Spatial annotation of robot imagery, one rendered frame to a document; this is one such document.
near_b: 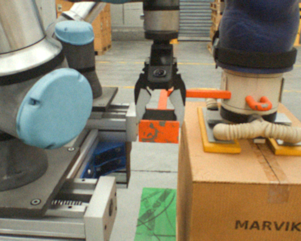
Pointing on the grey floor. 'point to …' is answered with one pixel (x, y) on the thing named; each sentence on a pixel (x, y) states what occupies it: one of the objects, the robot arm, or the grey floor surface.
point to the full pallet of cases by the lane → (104, 15)
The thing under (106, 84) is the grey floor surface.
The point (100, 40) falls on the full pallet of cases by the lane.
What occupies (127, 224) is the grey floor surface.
